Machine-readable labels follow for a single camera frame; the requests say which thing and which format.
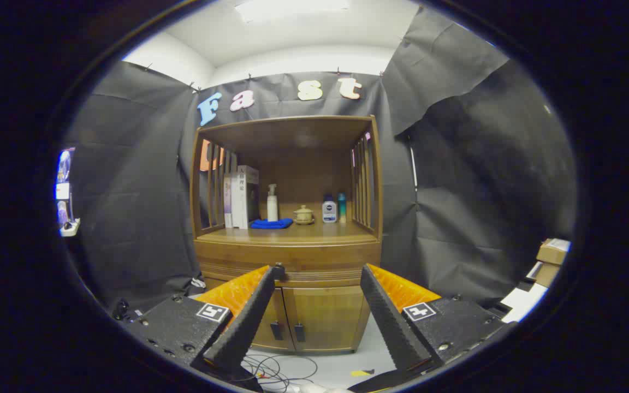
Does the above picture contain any wooden cabinet door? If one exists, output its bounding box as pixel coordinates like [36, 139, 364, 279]
[283, 285, 371, 353]
[204, 277, 296, 352]

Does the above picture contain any wooden drawer with black knob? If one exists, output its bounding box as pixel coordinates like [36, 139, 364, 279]
[194, 240, 382, 285]

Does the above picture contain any wooden countertop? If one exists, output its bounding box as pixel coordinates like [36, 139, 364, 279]
[197, 221, 379, 245]

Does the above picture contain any white flat board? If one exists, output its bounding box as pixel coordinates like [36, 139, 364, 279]
[502, 283, 548, 323]

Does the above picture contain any black electronic device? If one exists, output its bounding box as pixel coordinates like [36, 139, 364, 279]
[111, 297, 146, 324]

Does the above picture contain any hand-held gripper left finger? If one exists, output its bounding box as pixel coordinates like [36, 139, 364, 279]
[121, 264, 287, 391]

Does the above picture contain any wooden cabinet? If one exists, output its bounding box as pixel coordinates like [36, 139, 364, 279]
[190, 115, 384, 354]

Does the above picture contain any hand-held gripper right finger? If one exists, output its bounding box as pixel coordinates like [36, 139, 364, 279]
[347, 264, 517, 392]

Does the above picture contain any cardboard box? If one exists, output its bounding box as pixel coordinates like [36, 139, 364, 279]
[536, 239, 571, 265]
[535, 263, 561, 288]

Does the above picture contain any ceiling light panel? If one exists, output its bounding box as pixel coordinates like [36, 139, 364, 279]
[235, 0, 351, 23]

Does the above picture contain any white book with portrait cover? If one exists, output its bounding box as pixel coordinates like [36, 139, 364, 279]
[233, 165, 260, 229]

